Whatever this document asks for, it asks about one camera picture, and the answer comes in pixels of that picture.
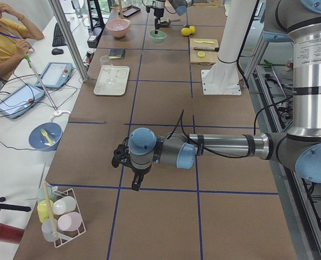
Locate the translucent grey cup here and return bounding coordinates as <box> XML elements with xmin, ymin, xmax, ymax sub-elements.
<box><xmin>41</xmin><ymin>219</ymin><xmax>58</xmax><ymax>242</ymax></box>

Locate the far blue teach pendant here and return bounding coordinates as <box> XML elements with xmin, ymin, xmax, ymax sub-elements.
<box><xmin>40</xmin><ymin>62</ymin><xmax>73</xmax><ymax>89</ymax></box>

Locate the half lemon slice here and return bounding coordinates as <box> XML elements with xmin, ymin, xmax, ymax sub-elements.
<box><xmin>197</xmin><ymin>51</ymin><xmax>206</xmax><ymax>58</ymax></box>

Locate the yellow plastic cup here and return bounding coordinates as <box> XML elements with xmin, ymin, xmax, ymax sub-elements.
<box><xmin>37</xmin><ymin>199</ymin><xmax>49</xmax><ymax>223</ymax></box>

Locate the green ceramic bowl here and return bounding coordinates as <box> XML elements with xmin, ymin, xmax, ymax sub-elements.
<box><xmin>149</xmin><ymin>30</ymin><xmax>167</xmax><ymax>43</ymax></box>

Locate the steel muddler black cap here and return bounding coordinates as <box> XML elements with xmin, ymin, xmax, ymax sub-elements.
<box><xmin>193</xmin><ymin>47</ymin><xmax>219</xmax><ymax>52</ymax></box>

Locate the white wire cup rack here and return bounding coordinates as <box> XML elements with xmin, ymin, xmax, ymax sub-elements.
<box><xmin>41</xmin><ymin>182</ymin><xmax>86</xmax><ymax>248</ymax></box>

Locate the yellow lemon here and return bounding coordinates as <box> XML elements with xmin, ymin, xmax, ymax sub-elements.
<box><xmin>181</xmin><ymin>27</ymin><xmax>192</xmax><ymax>36</ymax></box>
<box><xmin>189</xmin><ymin>25</ymin><xmax>195</xmax><ymax>35</ymax></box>

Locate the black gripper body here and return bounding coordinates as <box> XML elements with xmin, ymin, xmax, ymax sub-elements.
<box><xmin>122</xmin><ymin>152</ymin><xmax>151</xmax><ymax>178</ymax></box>
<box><xmin>154</xmin><ymin>8</ymin><xmax>164</xmax><ymax>19</ymax></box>

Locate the clear wine glass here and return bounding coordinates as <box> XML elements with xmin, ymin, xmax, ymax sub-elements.
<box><xmin>100</xmin><ymin>55</ymin><xmax>114</xmax><ymax>85</ymax></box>

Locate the blue teach pendant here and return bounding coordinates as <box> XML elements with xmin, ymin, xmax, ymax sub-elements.
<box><xmin>40</xmin><ymin>62</ymin><xmax>73</xmax><ymax>89</ymax></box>
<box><xmin>0</xmin><ymin>83</ymin><xmax>45</xmax><ymax>119</ymax></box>

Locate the black keyboard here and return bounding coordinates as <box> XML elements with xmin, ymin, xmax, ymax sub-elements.
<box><xmin>52</xmin><ymin>23</ymin><xmax>67</xmax><ymax>47</ymax></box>

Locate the black tripod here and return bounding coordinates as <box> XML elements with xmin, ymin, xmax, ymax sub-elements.
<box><xmin>0</xmin><ymin>197</ymin><xmax>31</xmax><ymax>212</ymax></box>

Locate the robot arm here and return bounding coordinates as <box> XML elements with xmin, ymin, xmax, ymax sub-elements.
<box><xmin>147</xmin><ymin>0</ymin><xmax>195</xmax><ymax>35</ymax></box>
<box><xmin>112</xmin><ymin>1</ymin><xmax>321</xmax><ymax>190</ymax></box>

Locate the pink plastic cup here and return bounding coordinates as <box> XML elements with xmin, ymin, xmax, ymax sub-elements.
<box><xmin>57</xmin><ymin>212</ymin><xmax>82</xmax><ymax>231</ymax></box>

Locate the person in yellow shirt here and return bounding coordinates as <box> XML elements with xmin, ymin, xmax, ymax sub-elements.
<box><xmin>0</xmin><ymin>3</ymin><xmax>44</xmax><ymax>81</ymax></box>

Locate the aluminium frame post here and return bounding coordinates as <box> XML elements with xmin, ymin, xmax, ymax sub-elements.
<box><xmin>48</xmin><ymin>0</ymin><xmax>89</xmax><ymax>82</ymax></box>

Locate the yellow plastic fork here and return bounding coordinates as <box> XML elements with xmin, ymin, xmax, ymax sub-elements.
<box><xmin>40</xmin><ymin>128</ymin><xmax>54</xmax><ymax>146</ymax></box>

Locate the metal grabber stick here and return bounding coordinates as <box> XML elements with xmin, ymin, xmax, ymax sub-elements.
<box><xmin>24</xmin><ymin>55</ymin><xmax>71</xmax><ymax>122</ymax></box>

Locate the green plastic cup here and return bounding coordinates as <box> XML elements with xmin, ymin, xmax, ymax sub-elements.
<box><xmin>36</xmin><ymin>184</ymin><xmax>57</xmax><ymax>203</ymax></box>

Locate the blue bowl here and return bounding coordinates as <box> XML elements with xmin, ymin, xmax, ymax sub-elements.
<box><xmin>28</xmin><ymin>122</ymin><xmax>63</xmax><ymax>152</ymax></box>

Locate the near blue teach pendant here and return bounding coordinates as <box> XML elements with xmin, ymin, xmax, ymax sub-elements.
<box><xmin>0</xmin><ymin>83</ymin><xmax>45</xmax><ymax>119</ymax></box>

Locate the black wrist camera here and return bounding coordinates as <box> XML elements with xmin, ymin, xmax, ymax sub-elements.
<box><xmin>112</xmin><ymin>137</ymin><xmax>131</xmax><ymax>168</ymax></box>

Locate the wooden cutting board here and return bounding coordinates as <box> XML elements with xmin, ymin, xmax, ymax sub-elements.
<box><xmin>189</xmin><ymin>38</ymin><xmax>219</xmax><ymax>64</ymax></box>

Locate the wooden stand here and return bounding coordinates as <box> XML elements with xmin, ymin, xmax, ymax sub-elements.
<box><xmin>118</xmin><ymin>0</ymin><xmax>124</xmax><ymax>19</ymax></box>

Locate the metal ice scoop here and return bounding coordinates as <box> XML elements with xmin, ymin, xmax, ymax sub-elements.
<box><xmin>159</xmin><ymin>18</ymin><xmax>181</xmax><ymax>27</ymax></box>

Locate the black computer mouse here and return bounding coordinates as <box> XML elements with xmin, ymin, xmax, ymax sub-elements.
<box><xmin>51</xmin><ymin>48</ymin><xmax>64</xmax><ymax>55</ymax></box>

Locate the white bear tray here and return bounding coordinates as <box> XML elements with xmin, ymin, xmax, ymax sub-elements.
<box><xmin>93</xmin><ymin>66</ymin><xmax>130</xmax><ymax>96</ymax></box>

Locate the yellow plastic knife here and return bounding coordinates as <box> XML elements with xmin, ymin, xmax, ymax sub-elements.
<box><xmin>193</xmin><ymin>40</ymin><xmax>215</xmax><ymax>44</ymax></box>

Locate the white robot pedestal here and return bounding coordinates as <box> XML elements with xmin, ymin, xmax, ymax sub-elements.
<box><xmin>201</xmin><ymin>0</ymin><xmax>259</xmax><ymax>95</ymax></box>

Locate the grey folded cloth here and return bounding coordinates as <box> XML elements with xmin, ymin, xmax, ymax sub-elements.
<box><xmin>108</xmin><ymin>48</ymin><xmax>126</xmax><ymax>60</ymax></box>

